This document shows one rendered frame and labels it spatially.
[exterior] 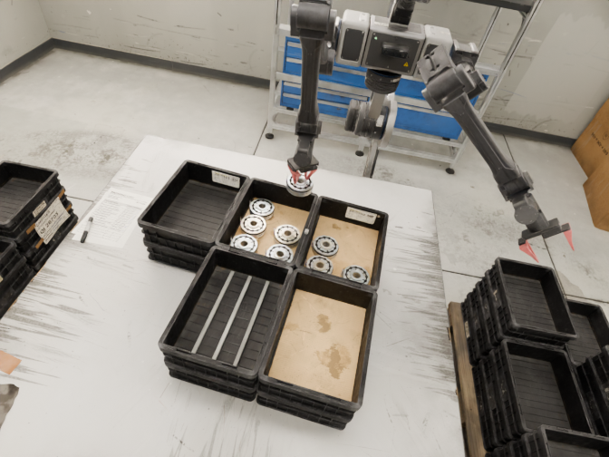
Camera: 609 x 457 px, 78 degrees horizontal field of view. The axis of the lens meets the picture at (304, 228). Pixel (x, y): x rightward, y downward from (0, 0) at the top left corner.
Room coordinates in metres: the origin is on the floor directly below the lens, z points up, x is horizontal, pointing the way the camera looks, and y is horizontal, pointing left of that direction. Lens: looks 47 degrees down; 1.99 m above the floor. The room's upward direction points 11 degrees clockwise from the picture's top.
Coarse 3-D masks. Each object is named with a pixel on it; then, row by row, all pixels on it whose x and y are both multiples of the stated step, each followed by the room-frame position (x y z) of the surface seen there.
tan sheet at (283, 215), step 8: (280, 208) 1.17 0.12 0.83; (288, 208) 1.18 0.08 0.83; (280, 216) 1.12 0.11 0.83; (288, 216) 1.13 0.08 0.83; (296, 216) 1.14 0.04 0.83; (304, 216) 1.15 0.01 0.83; (272, 224) 1.07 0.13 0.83; (280, 224) 1.07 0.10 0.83; (288, 224) 1.08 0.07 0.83; (296, 224) 1.09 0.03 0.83; (304, 224) 1.10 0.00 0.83; (240, 232) 0.99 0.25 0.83; (272, 232) 1.02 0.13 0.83; (256, 240) 0.96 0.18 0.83; (264, 240) 0.97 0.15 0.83; (272, 240) 0.98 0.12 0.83; (264, 248) 0.93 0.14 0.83
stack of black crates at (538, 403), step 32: (512, 352) 0.93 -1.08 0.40; (544, 352) 0.93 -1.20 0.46; (480, 384) 0.84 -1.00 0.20; (512, 384) 0.73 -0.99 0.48; (544, 384) 0.81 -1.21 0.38; (576, 384) 0.78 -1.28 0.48; (480, 416) 0.70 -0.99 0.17; (512, 416) 0.62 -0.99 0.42; (544, 416) 0.66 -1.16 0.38; (576, 416) 0.67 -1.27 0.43
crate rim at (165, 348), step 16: (208, 256) 0.77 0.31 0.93; (240, 256) 0.80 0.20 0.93; (288, 272) 0.77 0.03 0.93; (192, 288) 0.64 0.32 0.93; (272, 320) 0.58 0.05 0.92; (160, 336) 0.46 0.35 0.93; (176, 352) 0.43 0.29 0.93; (224, 368) 0.41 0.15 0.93; (240, 368) 0.41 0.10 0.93; (256, 368) 0.42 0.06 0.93
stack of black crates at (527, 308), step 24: (504, 264) 1.34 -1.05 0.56; (528, 264) 1.34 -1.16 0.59; (480, 288) 1.29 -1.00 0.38; (504, 288) 1.15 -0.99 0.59; (528, 288) 1.26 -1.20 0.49; (552, 288) 1.24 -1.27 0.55; (480, 312) 1.16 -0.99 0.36; (504, 312) 1.06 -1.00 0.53; (528, 312) 1.12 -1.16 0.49; (552, 312) 1.13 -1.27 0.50; (480, 336) 1.05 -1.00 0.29; (504, 336) 0.95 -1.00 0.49; (528, 336) 0.96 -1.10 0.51; (552, 336) 0.96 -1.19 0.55; (576, 336) 0.95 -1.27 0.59
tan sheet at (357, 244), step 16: (320, 224) 1.12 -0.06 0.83; (336, 224) 1.13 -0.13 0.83; (352, 224) 1.15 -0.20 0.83; (336, 240) 1.04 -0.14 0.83; (352, 240) 1.06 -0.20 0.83; (368, 240) 1.07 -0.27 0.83; (336, 256) 0.96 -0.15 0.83; (352, 256) 0.98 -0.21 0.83; (368, 256) 0.99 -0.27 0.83; (336, 272) 0.88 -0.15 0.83; (368, 272) 0.91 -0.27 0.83
